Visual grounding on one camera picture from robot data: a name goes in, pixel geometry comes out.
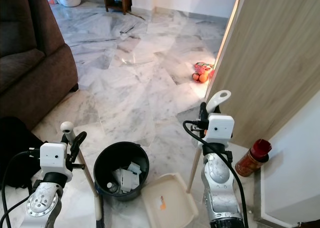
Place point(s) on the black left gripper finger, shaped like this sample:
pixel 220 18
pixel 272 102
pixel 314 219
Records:
pixel 78 141

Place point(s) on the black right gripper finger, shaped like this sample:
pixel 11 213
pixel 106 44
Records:
pixel 203 109

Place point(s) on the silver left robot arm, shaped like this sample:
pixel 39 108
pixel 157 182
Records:
pixel 42 203

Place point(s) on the black plastic bin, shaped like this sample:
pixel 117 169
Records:
pixel 105 160

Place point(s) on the orange pink toy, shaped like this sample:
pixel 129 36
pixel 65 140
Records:
pixel 202 72

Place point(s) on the white crumpled box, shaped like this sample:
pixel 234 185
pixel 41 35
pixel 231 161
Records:
pixel 127 178

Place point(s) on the red lidded jar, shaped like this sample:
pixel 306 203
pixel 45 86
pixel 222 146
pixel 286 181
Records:
pixel 252 160

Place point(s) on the black soft bag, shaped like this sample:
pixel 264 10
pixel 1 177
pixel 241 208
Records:
pixel 12 148

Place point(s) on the light wood door panel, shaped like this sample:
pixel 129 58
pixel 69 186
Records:
pixel 270 52

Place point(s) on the brown fabric sofa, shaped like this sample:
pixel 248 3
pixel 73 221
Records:
pixel 25 62

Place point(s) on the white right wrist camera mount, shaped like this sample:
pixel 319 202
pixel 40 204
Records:
pixel 220 130

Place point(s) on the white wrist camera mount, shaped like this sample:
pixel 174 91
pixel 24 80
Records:
pixel 52 160
pixel 220 130

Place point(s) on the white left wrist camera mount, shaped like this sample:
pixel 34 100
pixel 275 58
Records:
pixel 52 160

